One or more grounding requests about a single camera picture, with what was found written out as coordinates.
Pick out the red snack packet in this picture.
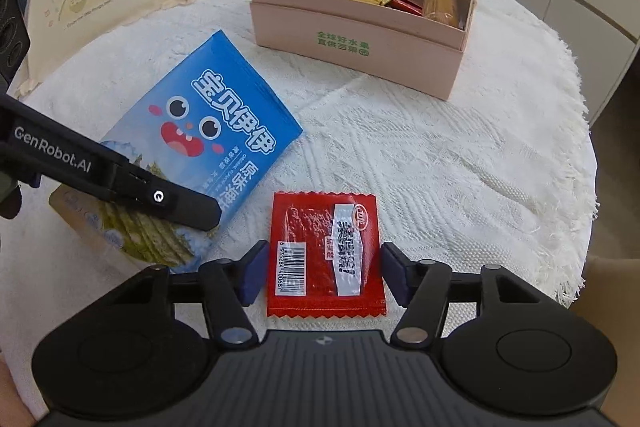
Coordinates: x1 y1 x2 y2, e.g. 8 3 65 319
387 0 426 15
266 191 388 318

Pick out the white cabinet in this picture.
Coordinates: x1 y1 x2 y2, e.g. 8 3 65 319
465 0 640 128

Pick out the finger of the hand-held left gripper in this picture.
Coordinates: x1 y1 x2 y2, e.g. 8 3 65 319
107 151 222 232

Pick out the cream cartoon print food cover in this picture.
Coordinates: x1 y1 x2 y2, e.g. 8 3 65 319
12 0 281 100

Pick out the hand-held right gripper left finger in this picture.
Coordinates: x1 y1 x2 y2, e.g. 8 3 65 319
107 239 271 345

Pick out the white textured tablecloth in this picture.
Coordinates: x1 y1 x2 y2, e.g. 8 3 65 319
0 0 601 408

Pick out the blue cartoon face snack bag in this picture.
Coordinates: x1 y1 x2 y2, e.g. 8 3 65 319
48 31 304 269

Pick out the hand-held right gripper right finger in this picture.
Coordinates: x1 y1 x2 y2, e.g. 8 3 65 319
380 243 536 344

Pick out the pink cardboard box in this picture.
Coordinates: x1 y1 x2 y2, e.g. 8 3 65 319
250 0 478 102

